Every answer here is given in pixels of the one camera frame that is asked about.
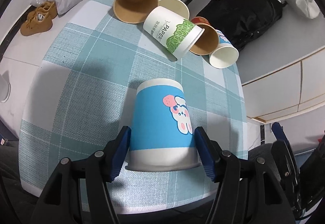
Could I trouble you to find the blue bunny paper cup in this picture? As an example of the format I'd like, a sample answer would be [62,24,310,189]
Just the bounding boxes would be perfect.
[126,78,200,172]

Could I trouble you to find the blue white paper cup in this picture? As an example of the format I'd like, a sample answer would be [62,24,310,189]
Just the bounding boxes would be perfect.
[209,29,239,69]

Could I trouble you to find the small red kraft cup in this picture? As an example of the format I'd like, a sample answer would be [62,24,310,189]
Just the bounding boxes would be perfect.
[190,17,219,55]

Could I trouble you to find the white green paper cup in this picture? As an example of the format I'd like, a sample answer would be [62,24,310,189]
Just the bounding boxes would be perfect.
[159,0,190,19]
[143,6,204,60]

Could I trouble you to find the large red kraft cup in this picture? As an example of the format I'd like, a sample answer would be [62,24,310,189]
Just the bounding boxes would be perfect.
[113,0,159,24]

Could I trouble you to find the white green paper cup rear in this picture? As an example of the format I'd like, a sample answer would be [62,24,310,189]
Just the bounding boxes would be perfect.
[159,0,190,19]

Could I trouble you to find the teal plaid tablecloth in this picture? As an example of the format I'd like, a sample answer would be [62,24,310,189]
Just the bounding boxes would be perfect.
[18,0,249,215]

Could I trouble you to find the black backpack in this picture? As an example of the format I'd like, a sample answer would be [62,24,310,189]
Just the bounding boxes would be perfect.
[197,0,288,51]

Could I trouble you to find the white trash bin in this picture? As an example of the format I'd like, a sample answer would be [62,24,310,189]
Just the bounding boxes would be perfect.
[0,74,11,102]

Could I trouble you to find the brown shoe near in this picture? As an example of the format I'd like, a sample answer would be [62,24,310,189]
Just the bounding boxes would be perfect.
[20,18,53,36]

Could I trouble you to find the brown shoe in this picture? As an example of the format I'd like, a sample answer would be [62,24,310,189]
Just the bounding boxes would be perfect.
[27,1,58,20]
[20,18,53,36]

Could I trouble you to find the brown shoe far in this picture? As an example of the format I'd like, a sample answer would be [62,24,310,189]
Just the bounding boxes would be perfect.
[27,1,58,20]

